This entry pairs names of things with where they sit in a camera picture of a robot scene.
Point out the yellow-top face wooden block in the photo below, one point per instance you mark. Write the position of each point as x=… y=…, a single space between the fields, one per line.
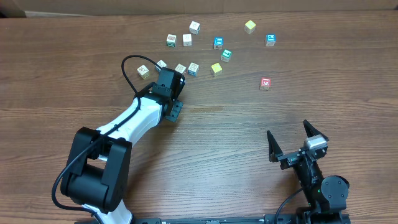
x=216 y=69

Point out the green B wooden block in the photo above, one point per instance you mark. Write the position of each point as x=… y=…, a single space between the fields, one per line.
x=171 y=40

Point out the teal J wooden block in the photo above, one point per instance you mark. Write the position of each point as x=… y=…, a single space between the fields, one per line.
x=194 y=27

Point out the red-top C wooden block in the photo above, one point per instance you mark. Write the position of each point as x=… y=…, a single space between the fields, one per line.
x=265 y=83

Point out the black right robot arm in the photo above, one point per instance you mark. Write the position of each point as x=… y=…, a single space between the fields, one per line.
x=326 y=196

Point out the red P wooden block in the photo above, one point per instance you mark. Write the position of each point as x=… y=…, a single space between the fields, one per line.
x=181 y=69

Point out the yellow S wooden block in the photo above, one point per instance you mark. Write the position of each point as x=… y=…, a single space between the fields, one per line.
x=143 y=71

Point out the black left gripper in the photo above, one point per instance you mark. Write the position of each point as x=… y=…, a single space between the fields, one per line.
x=175 y=111

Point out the blue-sided white wooden block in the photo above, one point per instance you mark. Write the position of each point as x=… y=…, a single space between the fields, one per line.
x=160 y=64

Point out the blue B wooden block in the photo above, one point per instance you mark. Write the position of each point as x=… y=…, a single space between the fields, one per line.
x=193 y=69

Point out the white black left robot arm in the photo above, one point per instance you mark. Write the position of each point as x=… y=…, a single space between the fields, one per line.
x=97 y=169

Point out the green-top L wooden block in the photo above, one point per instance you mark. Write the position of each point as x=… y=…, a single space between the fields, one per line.
x=226 y=55

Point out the plain yellow-top wooden block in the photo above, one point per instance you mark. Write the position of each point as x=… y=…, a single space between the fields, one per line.
x=249 y=27

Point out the blue-top P wooden block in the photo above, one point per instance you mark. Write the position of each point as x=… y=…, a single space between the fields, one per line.
x=270 y=40

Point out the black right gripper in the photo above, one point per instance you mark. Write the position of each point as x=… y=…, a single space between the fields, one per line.
x=294 y=155

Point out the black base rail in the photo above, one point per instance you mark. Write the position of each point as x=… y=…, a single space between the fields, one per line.
x=199 y=221

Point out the red-sided white wooden block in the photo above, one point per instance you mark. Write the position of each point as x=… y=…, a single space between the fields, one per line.
x=187 y=40

